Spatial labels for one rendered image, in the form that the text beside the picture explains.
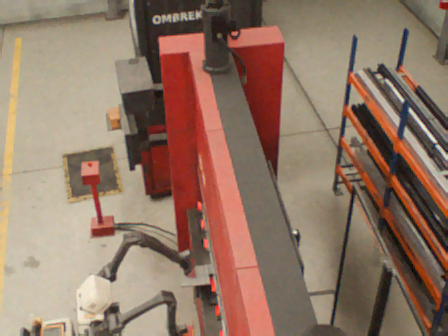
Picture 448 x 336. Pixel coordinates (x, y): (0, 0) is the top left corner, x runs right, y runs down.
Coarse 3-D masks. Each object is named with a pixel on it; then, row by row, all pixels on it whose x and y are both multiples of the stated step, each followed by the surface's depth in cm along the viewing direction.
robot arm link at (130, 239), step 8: (136, 232) 398; (128, 240) 394; (136, 240) 394; (144, 240) 396; (120, 248) 400; (128, 248) 399; (120, 256) 404; (112, 264) 410; (120, 264) 411; (112, 272) 413; (112, 280) 418
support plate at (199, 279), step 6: (210, 264) 453; (180, 270) 450; (198, 270) 449; (204, 270) 449; (180, 276) 446; (186, 276) 446; (198, 276) 445; (204, 276) 444; (180, 282) 441; (186, 282) 441; (192, 282) 441; (198, 282) 441; (204, 282) 440
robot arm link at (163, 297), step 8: (160, 296) 379; (168, 296) 381; (144, 304) 381; (152, 304) 379; (160, 304) 380; (168, 304) 382; (176, 304) 385; (128, 312) 384; (136, 312) 381; (144, 312) 383; (120, 320) 383; (128, 320) 384; (112, 328) 382; (120, 328) 384
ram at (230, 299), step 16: (208, 160) 379; (208, 176) 391; (208, 192) 406; (208, 208) 420; (208, 224) 437; (224, 240) 331; (224, 256) 341; (224, 272) 351; (224, 288) 362; (224, 304) 374; (240, 320) 293
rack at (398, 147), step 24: (384, 120) 506; (336, 168) 636; (360, 168) 573; (384, 168) 519; (336, 192) 655; (432, 192) 442; (384, 216) 535; (432, 240) 453; (408, 288) 510; (432, 288) 465
